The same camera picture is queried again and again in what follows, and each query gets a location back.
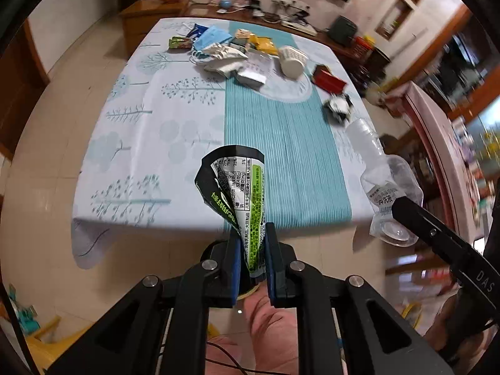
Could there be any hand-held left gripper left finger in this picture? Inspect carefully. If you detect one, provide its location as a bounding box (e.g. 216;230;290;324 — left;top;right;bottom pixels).
47;227;243;375

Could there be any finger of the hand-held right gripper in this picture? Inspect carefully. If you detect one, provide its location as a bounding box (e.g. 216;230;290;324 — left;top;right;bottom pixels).
392;197;469;272

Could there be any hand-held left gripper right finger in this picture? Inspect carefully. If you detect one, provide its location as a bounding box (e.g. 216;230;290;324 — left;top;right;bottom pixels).
266;222;456;375

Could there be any crushed clear plastic bottle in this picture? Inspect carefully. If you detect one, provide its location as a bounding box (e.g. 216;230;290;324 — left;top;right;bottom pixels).
361;155;426;248

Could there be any black green snack wrapper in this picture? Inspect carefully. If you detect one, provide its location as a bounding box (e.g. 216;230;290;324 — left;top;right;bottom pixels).
194;144;268;280

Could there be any person's right hand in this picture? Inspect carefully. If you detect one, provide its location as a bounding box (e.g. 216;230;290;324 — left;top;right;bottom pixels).
424;291;467;346

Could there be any person's pink trouser leg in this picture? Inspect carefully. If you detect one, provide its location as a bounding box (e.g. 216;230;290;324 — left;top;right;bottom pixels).
206;291;302;375

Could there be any table with pink cloth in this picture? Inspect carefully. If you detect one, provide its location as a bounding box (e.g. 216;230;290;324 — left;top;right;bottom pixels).
402;82;500;245

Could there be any clear plastic cup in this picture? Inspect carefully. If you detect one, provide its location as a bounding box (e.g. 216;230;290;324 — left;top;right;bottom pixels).
346;118;386;165

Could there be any black white crumpled wrapper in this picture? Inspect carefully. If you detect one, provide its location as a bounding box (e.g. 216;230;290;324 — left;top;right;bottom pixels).
323;93;354;126

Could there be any printed tablecloth with teal stripe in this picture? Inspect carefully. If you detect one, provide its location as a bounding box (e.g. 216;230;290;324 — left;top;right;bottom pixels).
71;17;385;270

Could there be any red yellow box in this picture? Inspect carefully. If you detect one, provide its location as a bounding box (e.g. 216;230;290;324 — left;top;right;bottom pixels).
353;35;378;59

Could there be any yellow plastic stool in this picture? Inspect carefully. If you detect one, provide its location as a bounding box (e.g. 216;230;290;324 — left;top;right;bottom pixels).
23;314;95;375

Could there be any silver foil packet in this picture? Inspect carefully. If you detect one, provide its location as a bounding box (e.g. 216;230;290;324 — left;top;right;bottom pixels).
233;66;268;87

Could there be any white paper cup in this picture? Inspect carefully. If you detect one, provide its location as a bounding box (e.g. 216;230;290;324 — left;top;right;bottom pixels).
278;46;309;78

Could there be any dark green appliance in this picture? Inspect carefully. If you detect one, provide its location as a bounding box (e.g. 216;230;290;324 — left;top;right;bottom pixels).
328;16;358;46

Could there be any clear printed plastic bag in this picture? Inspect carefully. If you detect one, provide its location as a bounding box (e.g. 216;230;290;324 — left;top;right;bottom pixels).
246;52;280;75

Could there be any white face mask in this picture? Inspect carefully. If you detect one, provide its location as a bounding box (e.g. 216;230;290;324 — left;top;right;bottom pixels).
191;44;249;78

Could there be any yellow snack packet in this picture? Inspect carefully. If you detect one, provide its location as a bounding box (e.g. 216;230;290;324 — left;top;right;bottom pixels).
248;34;280;56

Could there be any blue face mask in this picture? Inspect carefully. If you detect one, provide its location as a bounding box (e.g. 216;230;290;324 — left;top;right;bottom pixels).
191;27;234;53

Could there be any green snack packet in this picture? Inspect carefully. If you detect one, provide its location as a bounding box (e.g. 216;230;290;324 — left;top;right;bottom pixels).
169;36;195;51

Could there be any small wooden cabinet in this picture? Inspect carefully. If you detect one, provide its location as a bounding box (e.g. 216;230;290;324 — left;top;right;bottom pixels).
119;0;193;60

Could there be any wooden door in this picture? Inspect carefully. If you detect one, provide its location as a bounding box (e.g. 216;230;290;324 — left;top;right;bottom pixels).
0;19;51;162

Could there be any black cable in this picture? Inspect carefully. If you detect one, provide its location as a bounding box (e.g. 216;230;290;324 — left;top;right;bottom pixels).
206;341;256;375

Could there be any white wall shelf niche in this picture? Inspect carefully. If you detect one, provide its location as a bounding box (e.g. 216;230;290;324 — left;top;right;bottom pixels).
374;0;435;40

